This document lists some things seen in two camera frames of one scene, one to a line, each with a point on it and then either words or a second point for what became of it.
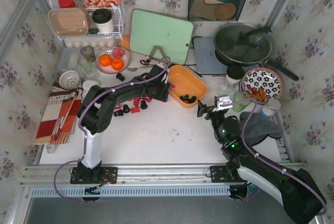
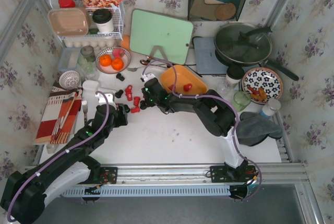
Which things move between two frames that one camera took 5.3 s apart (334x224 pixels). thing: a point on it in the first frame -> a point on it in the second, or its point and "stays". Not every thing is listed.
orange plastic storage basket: x=186 y=82 stays
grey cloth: x=258 y=128 stays
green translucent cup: x=239 y=96 stays
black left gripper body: x=162 y=90 -> x=121 y=114
